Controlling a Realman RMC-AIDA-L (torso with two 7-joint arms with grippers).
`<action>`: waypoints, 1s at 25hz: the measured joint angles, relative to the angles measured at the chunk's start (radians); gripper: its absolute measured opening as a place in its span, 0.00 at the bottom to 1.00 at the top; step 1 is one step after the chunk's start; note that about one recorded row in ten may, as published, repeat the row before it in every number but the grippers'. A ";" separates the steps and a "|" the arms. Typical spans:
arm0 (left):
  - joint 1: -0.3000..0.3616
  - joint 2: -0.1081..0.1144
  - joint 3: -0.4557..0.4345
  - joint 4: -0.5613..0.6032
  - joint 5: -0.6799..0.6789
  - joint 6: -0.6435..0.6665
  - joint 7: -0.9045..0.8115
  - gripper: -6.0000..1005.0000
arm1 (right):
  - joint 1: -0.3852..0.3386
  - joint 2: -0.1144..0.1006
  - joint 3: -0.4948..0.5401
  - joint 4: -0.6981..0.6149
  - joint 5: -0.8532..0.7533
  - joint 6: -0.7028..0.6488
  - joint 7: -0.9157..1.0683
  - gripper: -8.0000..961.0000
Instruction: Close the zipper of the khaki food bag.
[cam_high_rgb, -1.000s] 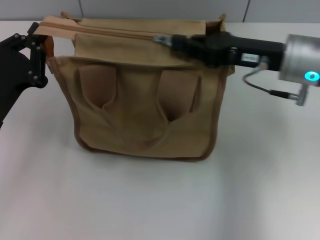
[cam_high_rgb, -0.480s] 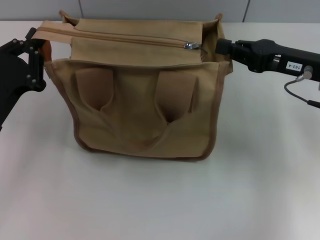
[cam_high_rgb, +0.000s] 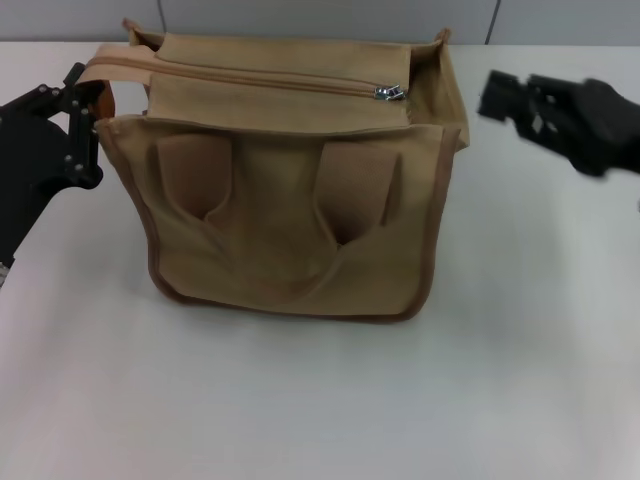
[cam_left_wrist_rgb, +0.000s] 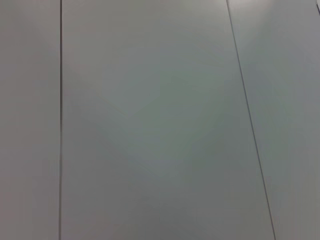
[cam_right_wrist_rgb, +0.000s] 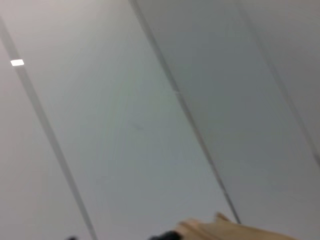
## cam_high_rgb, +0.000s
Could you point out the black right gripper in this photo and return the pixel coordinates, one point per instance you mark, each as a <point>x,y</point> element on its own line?
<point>590,130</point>

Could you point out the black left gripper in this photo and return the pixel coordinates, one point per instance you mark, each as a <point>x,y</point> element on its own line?
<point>30,165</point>

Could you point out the silver metal zipper pull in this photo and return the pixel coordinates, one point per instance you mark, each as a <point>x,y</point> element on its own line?
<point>389,93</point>

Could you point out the khaki canvas food bag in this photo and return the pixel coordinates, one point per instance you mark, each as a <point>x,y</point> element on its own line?
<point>295,215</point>

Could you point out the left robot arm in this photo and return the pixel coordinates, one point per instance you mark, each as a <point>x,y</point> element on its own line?
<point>3,274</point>

